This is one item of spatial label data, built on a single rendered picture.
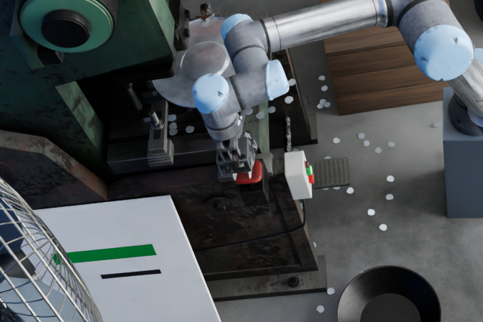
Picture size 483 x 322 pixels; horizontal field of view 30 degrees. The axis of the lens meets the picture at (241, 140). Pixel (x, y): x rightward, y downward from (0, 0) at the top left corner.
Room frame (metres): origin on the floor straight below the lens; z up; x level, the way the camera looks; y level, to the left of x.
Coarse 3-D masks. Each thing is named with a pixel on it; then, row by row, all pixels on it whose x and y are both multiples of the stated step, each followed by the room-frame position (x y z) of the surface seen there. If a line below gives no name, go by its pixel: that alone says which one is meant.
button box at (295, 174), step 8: (288, 152) 1.26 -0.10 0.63; (296, 152) 1.25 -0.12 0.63; (288, 160) 1.24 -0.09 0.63; (296, 160) 1.23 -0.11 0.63; (288, 168) 1.21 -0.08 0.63; (296, 168) 1.21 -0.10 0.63; (304, 168) 1.20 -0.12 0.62; (288, 176) 1.20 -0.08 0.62; (296, 176) 1.19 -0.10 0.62; (304, 176) 1.18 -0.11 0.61; (288, 184) 1.20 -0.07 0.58; (296, 184) 1.19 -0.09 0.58; (304, 184) 1.19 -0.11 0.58; (296, 192) 1.19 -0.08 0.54; (304, 192) 1.19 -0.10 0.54; (304, 200) 1.20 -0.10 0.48; (304, 208) 1.19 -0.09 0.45; (304, 216) 1.19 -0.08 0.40; (304, 224) 1.20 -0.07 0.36; (280, 232) 1.23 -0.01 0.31; (288, 232) 1.21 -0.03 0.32; (248, 240) 1.25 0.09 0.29; (256, 240) 1.24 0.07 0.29; (208, 248) 1.29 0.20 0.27
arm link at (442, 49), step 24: (432, 0) 1.20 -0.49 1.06; (408, 24) 1.17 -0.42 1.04; (432, 24) 1.13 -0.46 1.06; (456, 24) 1.12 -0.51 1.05; (432, 48) 1.08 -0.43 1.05; (456, 48) 1.07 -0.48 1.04; (432, 72) 1.07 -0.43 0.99; (456, 72) 1.06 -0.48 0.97; (480, 72) 1.11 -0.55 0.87; (480, 96) 1.09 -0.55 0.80; (480, 120) 1.10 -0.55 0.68
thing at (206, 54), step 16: (192, 32) 1.62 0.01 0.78; (208, 32) 1.60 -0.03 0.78; (192, 48) 1.57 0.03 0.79; (208, 48) 1.55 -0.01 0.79; (224, 48) 1.53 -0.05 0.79; (176, 64) 1.54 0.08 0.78; (192, 64) 1.52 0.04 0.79; (208, 64) 1.50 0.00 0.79; (224, 64) 1.48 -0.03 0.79; (160, 80) 1.51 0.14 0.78; (176, 80) 1.49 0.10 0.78; (192, 80) 1.47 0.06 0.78; (176, 96) 1.44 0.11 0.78; (192, 96) 1.42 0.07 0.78
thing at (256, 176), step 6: (258, 162) 1.18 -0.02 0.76; (252, 168) 1.17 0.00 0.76; (258, 168) 1.16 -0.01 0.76; (240, 174) 1.17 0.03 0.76; (246, 174) 1.16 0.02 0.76; (252, 174) 1.15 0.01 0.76; (258, 174) 1.15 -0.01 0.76; (234, 180) 1.16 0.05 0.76; (240, 180) 1.15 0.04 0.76; (246, 180) 1.14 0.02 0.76; (252, 180) 1.14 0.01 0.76; (258, 180) 1.14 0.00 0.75
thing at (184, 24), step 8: (168, 0) 1.57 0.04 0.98; (176, 0) 1.56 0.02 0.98; (176, 8) 1.54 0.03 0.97; (184, 8) 1.56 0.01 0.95; (176, 16) 1.52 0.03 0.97; (184, 16) 1.53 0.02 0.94; (184, 24) 1.52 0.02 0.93; (184, 32) 1.48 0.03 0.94; (184, 40) 1.48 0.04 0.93; (176, 48) 1.48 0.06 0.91; (184, 48) 1.47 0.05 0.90; (168, 56) 1.46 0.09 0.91; (176, 56) 1.47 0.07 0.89; (144, 64) 1.48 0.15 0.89
